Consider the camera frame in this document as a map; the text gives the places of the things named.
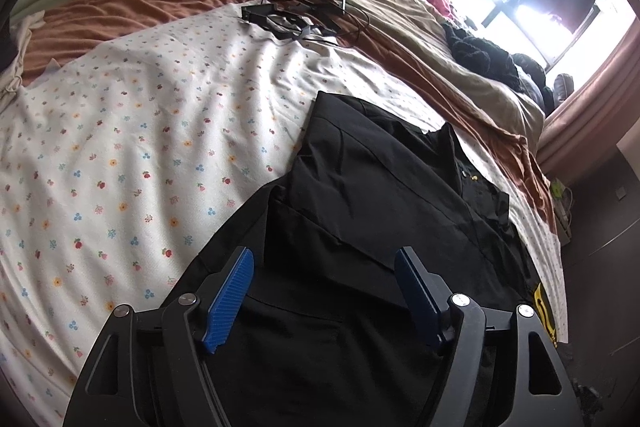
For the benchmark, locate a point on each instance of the white power strip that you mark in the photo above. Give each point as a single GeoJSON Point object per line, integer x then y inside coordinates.
{"type": "Point", "coordinates": [561, 207]}

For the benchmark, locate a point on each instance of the black frame device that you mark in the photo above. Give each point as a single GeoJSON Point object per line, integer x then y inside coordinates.
{"type": "Point", "coordinates": [280, 14]}

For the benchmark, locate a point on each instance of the dark padded jacket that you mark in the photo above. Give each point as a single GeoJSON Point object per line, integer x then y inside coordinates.
{"type": "Point", "coordinates": [532, 79]}

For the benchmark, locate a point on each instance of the white floral bed sheet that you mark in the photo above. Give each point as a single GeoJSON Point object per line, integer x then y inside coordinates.
{"type": "Point", "coordinates": [150, 132]}

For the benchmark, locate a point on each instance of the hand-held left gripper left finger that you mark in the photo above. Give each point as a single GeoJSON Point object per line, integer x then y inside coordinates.
{"type": "Point", "coordinates": [231, 294]}

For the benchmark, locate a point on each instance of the pink curtain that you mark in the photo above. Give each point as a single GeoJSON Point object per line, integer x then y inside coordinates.
{"type": "Point", "coordinates": [595, 107]}

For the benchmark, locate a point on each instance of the white cabinet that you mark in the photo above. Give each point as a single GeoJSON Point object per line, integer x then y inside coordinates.
{"type": "Point", "coordinates": [631, 149]}

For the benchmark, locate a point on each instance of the black knitted clothes pile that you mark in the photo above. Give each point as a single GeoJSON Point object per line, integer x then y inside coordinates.
{"type": "Point", "coordinates": [480, 52]}

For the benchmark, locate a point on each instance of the beige duvet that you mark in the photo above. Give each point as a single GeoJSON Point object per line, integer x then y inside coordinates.
{"type": "Point", "coordinates": [400, 32]}

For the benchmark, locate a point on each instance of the white cloth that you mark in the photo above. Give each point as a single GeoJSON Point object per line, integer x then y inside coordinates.
{"type": "Point", "coordinates": [20, 37]}

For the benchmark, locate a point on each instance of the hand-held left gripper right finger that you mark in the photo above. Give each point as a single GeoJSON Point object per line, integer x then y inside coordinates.
{"type": "Point", "coordinates": [416, 297]}

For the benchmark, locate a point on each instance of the black shirt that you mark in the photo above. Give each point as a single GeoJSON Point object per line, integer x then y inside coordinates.
{"type": "Point", "coordinates": [350, 207]}

